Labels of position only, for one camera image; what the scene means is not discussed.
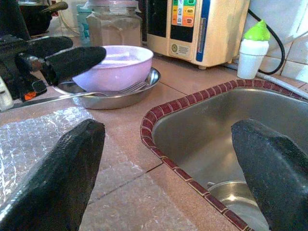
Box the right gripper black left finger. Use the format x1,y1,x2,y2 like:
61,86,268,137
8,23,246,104
0,118,106,231

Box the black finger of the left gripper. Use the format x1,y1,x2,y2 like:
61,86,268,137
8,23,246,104
42,45,107,86
26,36,74,58

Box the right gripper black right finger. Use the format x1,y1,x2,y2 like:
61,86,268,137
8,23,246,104
231,117,308,231

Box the steel fork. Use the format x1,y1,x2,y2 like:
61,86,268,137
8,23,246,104
0,80,148,113

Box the lilac plastic bowl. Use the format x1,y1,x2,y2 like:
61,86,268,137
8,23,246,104
72,45,154,92
103,48,145,65

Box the teal plastic bottle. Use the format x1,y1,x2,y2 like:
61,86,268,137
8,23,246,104
76,4,92,47

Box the large black kettle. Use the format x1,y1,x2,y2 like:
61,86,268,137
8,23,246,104
0,0,53,40

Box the glass jar pink lid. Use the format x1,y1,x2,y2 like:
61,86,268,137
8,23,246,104
86,0,143,48

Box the small steel bowl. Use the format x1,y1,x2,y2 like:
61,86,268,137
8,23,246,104
206,180,270,231

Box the round steel dish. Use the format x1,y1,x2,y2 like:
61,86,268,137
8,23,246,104
51,67,161,110

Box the clear bubble wrap sheet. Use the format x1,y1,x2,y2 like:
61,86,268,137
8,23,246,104
0,105,200,231

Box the stainless steel sink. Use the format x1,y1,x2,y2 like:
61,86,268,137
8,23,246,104
151,88,308,231

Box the white bottle green cap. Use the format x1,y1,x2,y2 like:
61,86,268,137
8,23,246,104
237,19,271,80

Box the cream water ionizer machine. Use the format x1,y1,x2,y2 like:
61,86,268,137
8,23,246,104
146,0,251,70

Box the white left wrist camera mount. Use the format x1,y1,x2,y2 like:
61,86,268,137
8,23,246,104
0,78,14,111

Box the brass curved handle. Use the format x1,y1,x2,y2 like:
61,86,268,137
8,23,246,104
40,1,69,14

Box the grey water hose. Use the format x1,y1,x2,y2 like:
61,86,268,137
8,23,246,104
256,72,308,101

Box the black ionizer power cable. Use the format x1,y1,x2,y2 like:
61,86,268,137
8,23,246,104
247,9,286,75

